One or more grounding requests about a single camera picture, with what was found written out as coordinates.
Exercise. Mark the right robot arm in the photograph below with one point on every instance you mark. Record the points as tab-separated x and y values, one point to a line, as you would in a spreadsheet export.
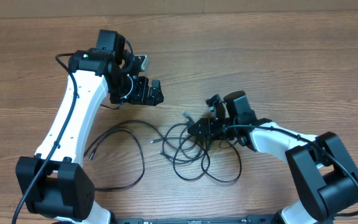
324	174

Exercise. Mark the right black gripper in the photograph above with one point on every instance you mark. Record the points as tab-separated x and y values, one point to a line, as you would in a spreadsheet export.
207	129

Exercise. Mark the cardboard back panel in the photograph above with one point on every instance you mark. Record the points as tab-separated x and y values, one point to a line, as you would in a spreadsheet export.
67	8

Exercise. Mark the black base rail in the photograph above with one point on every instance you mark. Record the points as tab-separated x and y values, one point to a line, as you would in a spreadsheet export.
194	220

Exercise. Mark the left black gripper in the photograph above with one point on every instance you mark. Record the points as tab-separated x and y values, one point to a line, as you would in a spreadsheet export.
140	96

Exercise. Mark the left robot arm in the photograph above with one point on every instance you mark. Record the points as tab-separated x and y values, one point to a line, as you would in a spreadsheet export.
52	181

